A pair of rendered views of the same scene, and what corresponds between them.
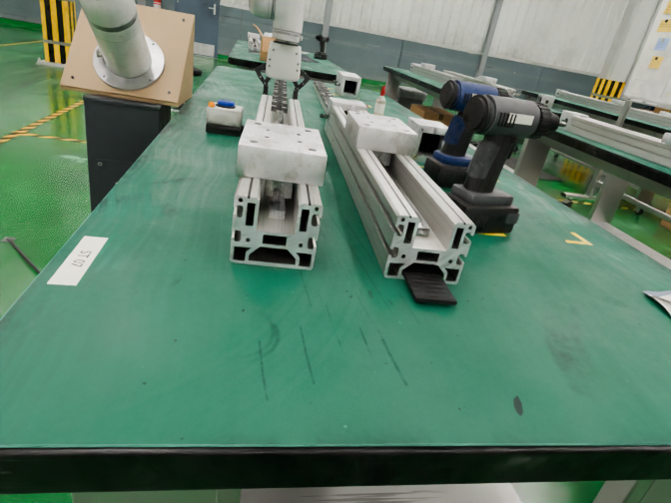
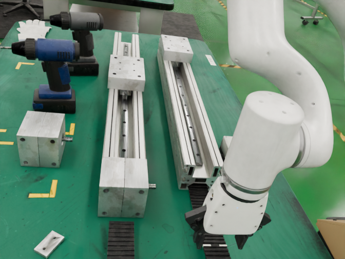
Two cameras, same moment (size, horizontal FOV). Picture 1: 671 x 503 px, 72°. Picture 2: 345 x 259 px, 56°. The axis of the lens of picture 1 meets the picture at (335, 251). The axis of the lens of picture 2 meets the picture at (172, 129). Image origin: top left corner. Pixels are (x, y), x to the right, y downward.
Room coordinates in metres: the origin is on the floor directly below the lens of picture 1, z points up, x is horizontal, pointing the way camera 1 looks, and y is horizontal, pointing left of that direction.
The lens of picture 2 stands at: (1.86, 0.10, 1.36)
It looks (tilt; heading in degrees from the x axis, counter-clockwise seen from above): 35 degrees down; 178
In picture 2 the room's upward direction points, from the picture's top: 12 degrees clockwise
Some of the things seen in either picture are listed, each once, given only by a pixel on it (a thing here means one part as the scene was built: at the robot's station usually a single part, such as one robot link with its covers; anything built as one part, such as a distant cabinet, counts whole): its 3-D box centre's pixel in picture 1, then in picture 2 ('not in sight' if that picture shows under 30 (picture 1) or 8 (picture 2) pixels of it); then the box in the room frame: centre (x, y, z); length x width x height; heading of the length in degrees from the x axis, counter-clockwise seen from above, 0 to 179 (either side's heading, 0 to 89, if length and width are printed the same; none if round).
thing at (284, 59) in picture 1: (284, 59); (234, 202); (1.45, 0.25, 0.95); 0.10 x 0.07 x 0.11; 101
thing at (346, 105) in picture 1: (340, 118); (128, 187); (1.35, 0.05, 0.83); 0.12 x 0.09 x 0.10; 101
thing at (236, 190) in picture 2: (287, 36); (244, 177); (1.46, 0.25, 1.01); 0.09 x 0.08 x 0.03; 101
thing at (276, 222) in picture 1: (278, 150); (180, 94); (0.88, 0.15, 0.82); 0.80 x 0.10 x 0.09; 11
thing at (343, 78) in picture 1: (346, 85); not in sight; (2.30, 0.09, 0.83); 0.11 x 0.10 x 0.10; 100
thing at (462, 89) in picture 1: (475, 137); (43, 75); (1.04, -0.26, 0.89); 0.20 x 0.08 x 0.22; 110
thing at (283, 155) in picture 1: (280, 159); (175, 51); (0.63, 0.10, 0.87); 0.16 x 0.11 x 0.07; 11
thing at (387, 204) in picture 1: (371, 163); (125, 89); (0.92, -0.04, 0.82); 0.80 x 0.10 x 0.09; 11
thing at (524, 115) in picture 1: (505, 167); (72, 43); (0.79, -0.26, 0.89); 0.20 x 0.08 x 0.22; 117
